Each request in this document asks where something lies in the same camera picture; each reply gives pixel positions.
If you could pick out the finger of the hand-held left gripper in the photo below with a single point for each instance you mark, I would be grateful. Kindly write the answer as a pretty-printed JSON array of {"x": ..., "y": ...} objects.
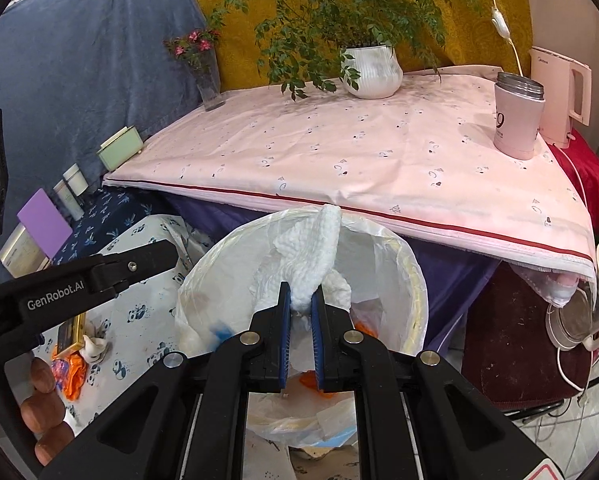
[{"x": 139, "y": 262}]

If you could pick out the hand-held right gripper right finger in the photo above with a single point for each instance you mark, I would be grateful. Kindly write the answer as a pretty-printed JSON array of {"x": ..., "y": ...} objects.
[{"x": 317, "y": 345}]

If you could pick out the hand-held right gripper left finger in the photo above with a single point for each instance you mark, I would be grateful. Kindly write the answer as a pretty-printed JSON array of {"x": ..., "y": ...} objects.
[{"x": 286, "y": 340}]

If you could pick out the red snack wrapper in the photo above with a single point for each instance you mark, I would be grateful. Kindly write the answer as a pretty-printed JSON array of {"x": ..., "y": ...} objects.
[{"x": 312, "y": 380}]

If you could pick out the white-lined trash bin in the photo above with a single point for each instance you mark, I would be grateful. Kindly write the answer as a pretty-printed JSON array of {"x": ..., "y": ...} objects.
[{"x": 379, "y": 270}]

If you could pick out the large white paper towel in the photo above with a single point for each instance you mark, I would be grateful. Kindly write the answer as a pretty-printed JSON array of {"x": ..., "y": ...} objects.
[{"x": 319, "y": 245}]

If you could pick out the white waste bin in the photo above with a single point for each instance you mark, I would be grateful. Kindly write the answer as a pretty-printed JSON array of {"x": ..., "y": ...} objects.
[{"x": 417, "y": 305}]

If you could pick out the person's left hand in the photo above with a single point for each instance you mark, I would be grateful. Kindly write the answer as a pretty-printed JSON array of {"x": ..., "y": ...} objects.
[{"x": 44, "y": 410}]

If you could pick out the gold and black box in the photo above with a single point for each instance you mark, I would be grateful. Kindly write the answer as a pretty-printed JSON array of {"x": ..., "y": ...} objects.
[{"x": 74, "y": 335}]

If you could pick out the navy patterned cloth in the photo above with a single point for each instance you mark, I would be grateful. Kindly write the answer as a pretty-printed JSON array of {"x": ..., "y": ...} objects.
[{"x": 114, "y": 220}]

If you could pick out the cream box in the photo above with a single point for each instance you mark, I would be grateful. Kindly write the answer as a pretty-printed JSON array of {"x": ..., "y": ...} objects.
[{"x": 21, "y": 255}]

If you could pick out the purple board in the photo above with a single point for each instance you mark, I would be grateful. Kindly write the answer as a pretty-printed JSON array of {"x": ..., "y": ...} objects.
[{"x": 44, "y": 225}]

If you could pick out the wide white bottle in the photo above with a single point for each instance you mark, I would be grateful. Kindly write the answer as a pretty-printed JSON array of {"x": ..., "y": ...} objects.
[{"x": 75, "y": 180}]

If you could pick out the pale green box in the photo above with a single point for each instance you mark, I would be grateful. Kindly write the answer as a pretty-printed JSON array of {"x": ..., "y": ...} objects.
[{"x": 119, "y": 152}]

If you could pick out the purple cloth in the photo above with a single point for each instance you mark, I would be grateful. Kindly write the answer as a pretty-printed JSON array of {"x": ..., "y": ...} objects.
[{"x": 454, "y": 280}]

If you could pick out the glass vase with pink flowers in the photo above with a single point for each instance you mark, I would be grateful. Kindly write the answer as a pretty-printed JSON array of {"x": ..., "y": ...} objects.
[{"x": 210, "y": 92}]

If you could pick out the dark brown cloth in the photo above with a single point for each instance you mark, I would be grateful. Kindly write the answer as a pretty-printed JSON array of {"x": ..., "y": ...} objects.
[{"x": 509, "y": 340}]

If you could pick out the pink tablecloth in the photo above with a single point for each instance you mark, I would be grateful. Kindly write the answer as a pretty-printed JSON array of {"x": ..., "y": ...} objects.
[{"x": 329, "y": 150}]

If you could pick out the blue backdrop cloth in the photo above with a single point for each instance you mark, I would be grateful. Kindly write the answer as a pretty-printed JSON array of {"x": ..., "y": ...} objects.
[{"x": 79, "y": 60}]

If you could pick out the glass blender jug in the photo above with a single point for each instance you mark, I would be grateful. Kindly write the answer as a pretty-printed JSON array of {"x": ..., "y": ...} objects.
[{"x": 569, "y": 320}]

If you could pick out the green plant in white pot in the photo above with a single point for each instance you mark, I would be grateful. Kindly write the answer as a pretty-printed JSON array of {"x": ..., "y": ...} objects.
[{"x": 372, "y": 72}]

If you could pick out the pink thermos cup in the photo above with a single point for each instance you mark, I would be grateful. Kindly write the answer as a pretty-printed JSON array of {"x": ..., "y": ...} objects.
[{"x": 517, "y": 130}]

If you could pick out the yellow backdrop cloth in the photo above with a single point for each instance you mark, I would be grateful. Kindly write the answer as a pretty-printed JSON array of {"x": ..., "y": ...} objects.
[{"x": 469, "y": 45}]

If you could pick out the pink electric kettle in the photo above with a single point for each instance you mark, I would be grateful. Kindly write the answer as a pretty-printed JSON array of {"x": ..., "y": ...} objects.
[{"x": 554, "y": 90}]

